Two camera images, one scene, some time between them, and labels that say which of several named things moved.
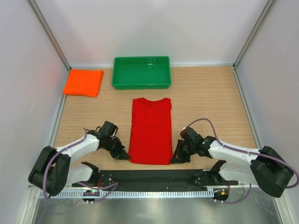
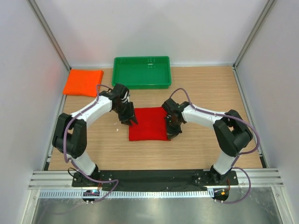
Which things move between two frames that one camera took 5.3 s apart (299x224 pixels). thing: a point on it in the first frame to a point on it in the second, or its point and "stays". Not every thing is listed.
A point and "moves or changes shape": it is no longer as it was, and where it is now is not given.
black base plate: (156, 179) stays
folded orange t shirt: (84, 82) stays
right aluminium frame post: (269, 5) stays
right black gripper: (179, 157) to (172, 133)
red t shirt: (151, 139) moves or changes shape
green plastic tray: (141, 72) stays
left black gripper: (124, 155) to (126, 119)
